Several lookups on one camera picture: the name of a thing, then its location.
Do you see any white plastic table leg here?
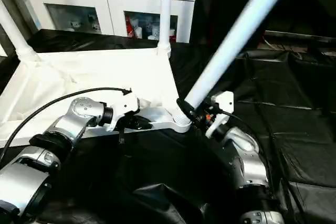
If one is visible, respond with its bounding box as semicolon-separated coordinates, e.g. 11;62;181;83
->
0;0;42;62
156;0;174;57
172;0;299;128

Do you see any black work mat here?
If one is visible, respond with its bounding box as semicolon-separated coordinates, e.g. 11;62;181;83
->
0;28;336;224

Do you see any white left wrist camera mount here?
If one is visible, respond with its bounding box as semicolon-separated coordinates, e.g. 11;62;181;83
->
104;91;140;133

